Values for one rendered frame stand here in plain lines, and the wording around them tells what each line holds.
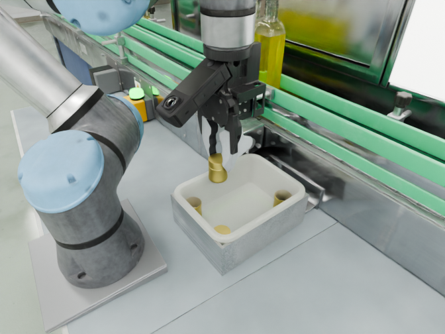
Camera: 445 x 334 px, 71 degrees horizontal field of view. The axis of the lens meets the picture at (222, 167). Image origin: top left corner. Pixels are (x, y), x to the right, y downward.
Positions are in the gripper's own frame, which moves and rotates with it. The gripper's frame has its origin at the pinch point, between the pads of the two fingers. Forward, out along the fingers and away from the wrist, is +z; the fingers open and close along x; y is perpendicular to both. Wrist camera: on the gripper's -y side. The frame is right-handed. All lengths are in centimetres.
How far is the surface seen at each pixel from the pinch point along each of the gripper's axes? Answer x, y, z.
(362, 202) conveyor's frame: -18.8, 20.1, 8.4
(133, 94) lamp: 51, 8, 7
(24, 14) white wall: 605, 76, 78
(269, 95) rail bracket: 8.7, 21.7, -3.4
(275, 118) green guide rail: 7.1, 22.7, 2.1
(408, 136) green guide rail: -19.2, 29.3, -2.8
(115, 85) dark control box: 77, 12, 14
